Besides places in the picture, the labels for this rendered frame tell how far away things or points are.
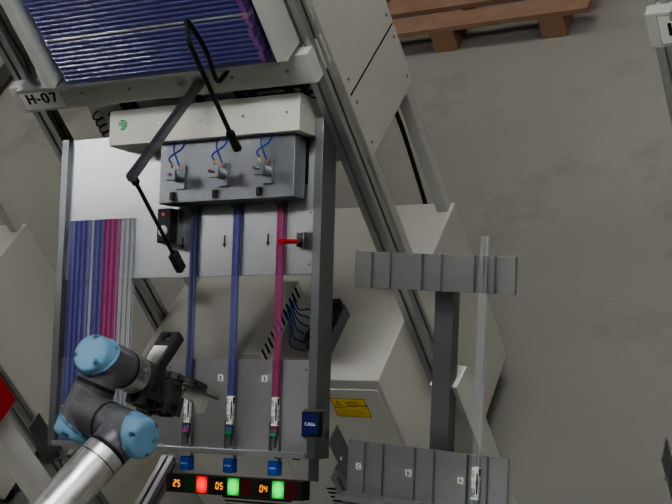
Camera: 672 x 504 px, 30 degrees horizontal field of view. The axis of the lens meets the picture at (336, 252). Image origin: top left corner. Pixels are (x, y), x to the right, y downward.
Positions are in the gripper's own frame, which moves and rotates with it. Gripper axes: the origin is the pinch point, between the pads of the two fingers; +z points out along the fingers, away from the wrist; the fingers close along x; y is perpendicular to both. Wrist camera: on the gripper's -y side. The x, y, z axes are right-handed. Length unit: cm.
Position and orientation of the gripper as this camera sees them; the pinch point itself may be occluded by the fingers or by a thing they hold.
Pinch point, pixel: (195, 393)
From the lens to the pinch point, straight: 258.7
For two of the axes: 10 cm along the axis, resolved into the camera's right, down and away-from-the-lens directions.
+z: 4.4, 3.6, 8.2
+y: -1.5, 9.3, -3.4
